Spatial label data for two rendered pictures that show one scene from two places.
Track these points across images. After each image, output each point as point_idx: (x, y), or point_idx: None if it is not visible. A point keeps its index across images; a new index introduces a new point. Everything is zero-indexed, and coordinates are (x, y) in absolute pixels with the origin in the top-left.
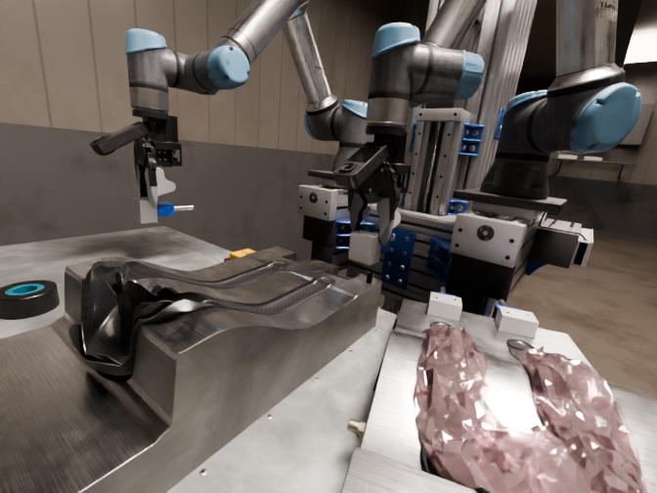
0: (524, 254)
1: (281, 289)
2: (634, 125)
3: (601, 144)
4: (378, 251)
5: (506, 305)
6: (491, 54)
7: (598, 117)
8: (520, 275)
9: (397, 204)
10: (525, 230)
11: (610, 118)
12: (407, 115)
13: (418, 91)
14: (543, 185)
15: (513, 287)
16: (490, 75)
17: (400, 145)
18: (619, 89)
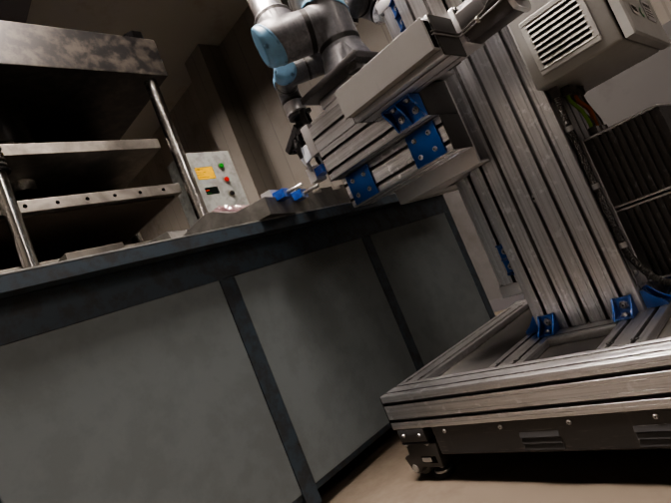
0: (340, 133)
1: None
2: (260, 41)
3: (269, 64)
4: (314, 175)
5: (293, 187)
6: None
7: (262, 57)
8: (359, 147)
9: (297, 151)
10: (306, 128)
11: (261, 52)
12: (288, 109)
13: (287, 94)
14: (325, 72)
15: (344, 164)
16: None
17: (301, 117)
18: (253, 39)
